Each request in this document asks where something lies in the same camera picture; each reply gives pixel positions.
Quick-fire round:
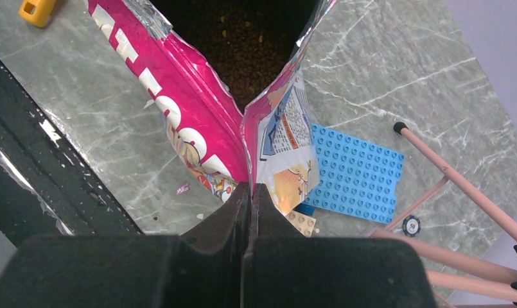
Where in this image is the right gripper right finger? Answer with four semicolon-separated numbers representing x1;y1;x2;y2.
241;184;436;307

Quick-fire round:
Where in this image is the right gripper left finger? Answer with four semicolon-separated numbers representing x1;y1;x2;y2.
0;183;250;307

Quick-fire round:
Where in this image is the pet food bag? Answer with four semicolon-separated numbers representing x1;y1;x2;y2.
85;1;333;214

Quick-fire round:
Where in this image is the yellow plastic scoop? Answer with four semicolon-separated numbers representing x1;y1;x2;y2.
18;0;57;28

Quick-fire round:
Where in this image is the brown pet food kibble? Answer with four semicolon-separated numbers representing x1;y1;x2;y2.
153;0;317;110

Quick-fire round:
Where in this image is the beige blue toy block car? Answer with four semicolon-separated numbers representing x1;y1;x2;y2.
285;203;317;237

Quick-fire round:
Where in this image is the blue building block plate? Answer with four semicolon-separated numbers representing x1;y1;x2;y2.
304;124;405;224

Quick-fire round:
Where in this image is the small round poker chip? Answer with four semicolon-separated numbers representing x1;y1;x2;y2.
402;215;421;237

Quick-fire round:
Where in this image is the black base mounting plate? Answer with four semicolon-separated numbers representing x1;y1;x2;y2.
0;59;140;246

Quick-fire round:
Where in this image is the pink perforated music stand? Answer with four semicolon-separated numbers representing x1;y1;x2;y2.
369;122;517;305

